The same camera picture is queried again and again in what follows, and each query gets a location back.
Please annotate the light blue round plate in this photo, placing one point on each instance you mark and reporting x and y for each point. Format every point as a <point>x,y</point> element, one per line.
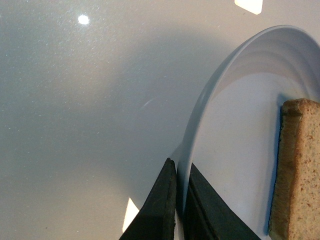
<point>232,135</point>

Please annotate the brown bread slice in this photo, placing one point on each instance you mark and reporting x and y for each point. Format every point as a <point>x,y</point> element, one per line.
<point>295,210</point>

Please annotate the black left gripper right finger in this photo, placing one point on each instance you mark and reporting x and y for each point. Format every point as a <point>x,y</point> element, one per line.
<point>207,216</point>

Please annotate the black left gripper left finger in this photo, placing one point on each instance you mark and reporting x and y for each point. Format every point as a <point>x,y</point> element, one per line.
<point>156,218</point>

